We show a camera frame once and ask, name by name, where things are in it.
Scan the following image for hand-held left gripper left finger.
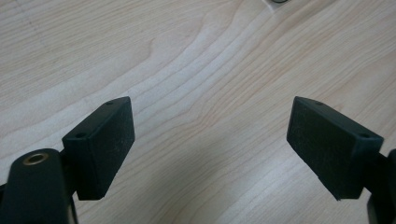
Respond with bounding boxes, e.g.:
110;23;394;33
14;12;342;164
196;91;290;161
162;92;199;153
61;95;136;202

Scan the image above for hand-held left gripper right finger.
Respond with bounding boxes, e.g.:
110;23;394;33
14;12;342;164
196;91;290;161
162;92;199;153
286;95;385;202

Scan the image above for white card with dark ring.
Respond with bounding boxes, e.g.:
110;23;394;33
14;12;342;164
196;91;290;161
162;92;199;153
262;0;292;14

